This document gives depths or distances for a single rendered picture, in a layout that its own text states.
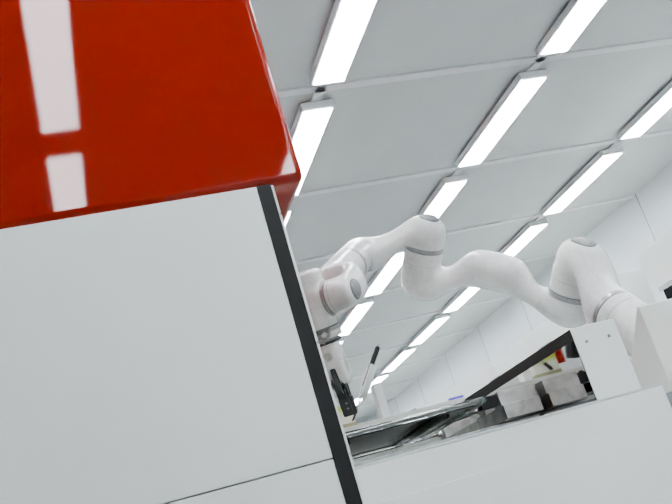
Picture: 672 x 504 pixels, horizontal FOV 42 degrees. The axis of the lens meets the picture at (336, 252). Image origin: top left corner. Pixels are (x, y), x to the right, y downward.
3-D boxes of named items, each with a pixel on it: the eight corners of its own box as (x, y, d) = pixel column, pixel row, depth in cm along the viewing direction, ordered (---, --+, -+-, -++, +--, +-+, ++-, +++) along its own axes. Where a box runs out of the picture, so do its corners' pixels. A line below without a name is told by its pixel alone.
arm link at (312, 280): (347, 317, 199) (312, 328, 203) (328, 262, 199) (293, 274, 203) (333, 326, 191) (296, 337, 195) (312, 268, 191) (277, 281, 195)
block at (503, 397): (501, 405, 171) (496, 390, 172) (494, 409, 174) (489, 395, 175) (537, 396, 173) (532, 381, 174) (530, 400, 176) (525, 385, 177)
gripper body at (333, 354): (337, 335, 192) (355, 383, 192) (341, 328, 202) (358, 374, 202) (305, 346, 193) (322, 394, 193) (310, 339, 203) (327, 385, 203)
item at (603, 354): (599, 402, 155) (570, 328, 160) (484, 456, 205) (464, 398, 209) (643, 390, 158) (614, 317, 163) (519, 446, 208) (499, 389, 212)
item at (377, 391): (369, 422, 204) (352, 367, 208) (365, 425, 207) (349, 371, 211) (393, 415, 206) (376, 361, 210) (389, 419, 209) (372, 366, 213)
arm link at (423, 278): (604, 279, 218) (590, 338, 223) (600, 263, 229) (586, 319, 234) (403, 245, 225) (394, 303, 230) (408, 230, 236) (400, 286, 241)
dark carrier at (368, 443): (306, 448, 158) (305, 445, 158) (276, 477, 189) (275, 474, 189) (477, 403, 169) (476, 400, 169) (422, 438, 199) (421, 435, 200)
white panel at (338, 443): (333, 457, 115) (256, 186, 128) (251, 523, 189) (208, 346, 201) (355, 451, 116) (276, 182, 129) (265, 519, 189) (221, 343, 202)
